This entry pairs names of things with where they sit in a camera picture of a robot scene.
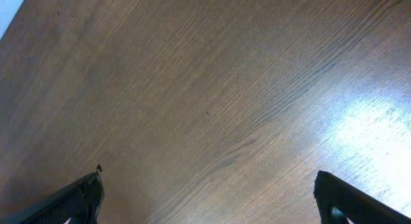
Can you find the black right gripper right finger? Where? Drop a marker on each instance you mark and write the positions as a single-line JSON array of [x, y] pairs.
[[339, 202]]

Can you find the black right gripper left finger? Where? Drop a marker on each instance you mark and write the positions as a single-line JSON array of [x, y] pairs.
[[77, 203]]

